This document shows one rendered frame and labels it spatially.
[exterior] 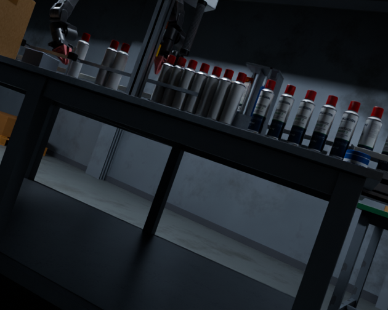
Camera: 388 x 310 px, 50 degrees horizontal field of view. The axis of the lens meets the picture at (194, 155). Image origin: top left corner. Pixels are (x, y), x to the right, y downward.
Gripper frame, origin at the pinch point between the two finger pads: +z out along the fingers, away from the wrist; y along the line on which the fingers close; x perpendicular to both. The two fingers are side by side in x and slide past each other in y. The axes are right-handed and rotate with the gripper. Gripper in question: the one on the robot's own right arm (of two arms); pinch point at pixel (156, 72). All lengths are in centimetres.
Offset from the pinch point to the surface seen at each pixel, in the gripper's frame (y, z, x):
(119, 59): 13.7, 0.7, 8.3
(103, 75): 18.4, 9.0, 8.5
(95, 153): 267, 65, -359
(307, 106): -66, 0, 8
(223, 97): -35.5, 4.3, 7.8
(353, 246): -97, 45, -94
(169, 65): -9.1, -2.3, 7.8
